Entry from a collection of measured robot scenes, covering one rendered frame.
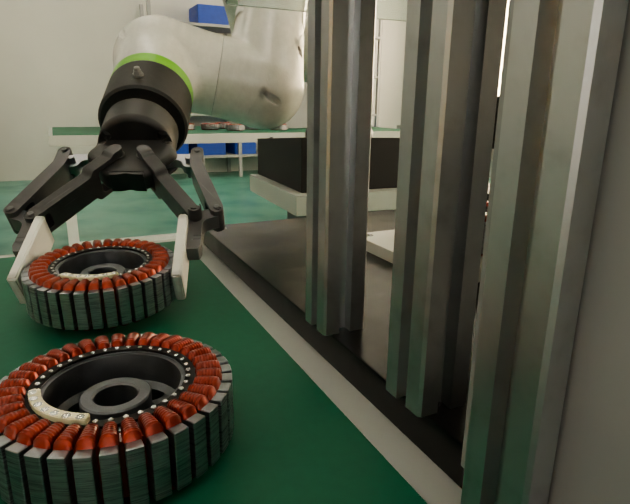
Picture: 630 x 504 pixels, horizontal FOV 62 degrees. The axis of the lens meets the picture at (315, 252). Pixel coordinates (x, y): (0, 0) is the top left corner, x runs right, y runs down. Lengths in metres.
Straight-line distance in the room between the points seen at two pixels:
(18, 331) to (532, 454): 0.36
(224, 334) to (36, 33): 6.70
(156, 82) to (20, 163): 6.47
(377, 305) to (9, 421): 0.25
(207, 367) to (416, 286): 0.11
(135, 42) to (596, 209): 0.57
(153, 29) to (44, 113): 6.33
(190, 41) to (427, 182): 0.49
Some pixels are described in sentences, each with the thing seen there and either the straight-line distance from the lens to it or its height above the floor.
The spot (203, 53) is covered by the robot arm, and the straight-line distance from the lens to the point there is 0.67.
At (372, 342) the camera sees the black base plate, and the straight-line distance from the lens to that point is 0.33.
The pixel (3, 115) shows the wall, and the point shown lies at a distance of 7.01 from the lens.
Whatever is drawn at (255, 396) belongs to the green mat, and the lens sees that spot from 0.32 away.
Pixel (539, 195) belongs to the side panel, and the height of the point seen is 0.89.
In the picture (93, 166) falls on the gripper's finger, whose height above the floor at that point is 0.86.
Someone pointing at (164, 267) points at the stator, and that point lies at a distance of 0.42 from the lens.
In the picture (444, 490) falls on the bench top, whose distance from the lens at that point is 0.26.
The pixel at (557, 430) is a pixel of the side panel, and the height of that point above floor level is 0.81.
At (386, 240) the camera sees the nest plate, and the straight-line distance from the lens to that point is 0.53.
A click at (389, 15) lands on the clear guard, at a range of 0.65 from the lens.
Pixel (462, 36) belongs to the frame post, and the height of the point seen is 0.94.
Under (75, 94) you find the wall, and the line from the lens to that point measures 6.99.
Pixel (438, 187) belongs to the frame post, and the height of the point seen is 0.88.
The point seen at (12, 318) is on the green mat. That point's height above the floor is 0.75.
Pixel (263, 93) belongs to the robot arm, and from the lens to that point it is 0.67.
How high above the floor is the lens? 0.91
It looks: 16 degrees down
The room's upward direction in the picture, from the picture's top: 1 degrees clockwise
